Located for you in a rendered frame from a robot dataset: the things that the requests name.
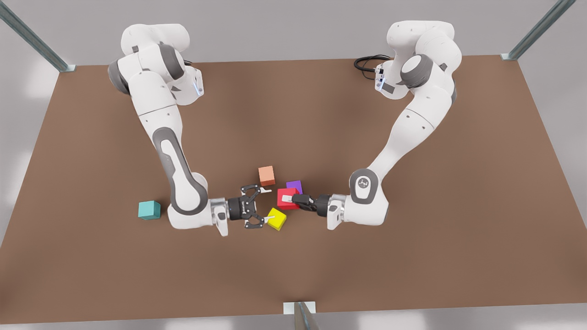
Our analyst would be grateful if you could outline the silver frame post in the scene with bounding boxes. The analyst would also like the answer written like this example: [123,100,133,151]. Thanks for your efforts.
[283,301,316,330]
[0,0,77,73]
[500,0,577,61]

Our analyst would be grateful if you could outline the teal blue wooden cube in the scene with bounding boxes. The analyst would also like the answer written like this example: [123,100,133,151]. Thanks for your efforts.
[138,200,162,221]

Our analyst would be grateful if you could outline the yellow wooden cube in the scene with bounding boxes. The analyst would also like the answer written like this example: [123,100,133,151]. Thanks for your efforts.
[266,208,288,231]

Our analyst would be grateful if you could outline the orange wooden cube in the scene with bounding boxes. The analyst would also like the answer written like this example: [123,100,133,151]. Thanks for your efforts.
[258,165,276,187]

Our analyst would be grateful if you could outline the red wooden cube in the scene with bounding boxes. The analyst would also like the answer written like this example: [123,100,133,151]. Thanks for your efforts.
[277,188,301,211]

